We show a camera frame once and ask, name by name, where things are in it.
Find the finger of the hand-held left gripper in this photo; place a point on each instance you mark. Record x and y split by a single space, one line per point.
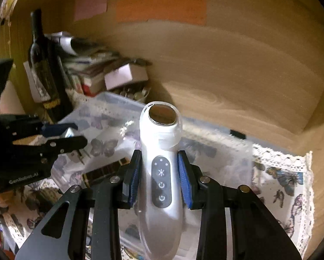
60 129
67 144

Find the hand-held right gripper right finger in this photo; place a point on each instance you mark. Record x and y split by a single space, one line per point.
184 180

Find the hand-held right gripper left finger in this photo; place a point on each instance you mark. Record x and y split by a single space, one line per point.
133 180

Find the white handheld beauty device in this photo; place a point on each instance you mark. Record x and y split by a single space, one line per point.
159 173

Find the clear plastic storage box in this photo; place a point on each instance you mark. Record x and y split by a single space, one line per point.
205 154

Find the dark striped gold-banded tube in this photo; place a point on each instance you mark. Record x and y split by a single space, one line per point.
103 172

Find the dark wine bottle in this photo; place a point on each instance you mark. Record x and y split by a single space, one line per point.
44 67

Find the stack of papers and books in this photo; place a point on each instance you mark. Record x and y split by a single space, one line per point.
83 62

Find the small white cardboard box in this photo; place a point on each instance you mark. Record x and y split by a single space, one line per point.
125 76

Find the butterfly print lace cloth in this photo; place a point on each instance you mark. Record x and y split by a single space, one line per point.
283 189

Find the pink paper sheet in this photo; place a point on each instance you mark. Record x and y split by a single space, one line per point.
91 3

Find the orange paper sheet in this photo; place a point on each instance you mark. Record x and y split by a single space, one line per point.
162 8

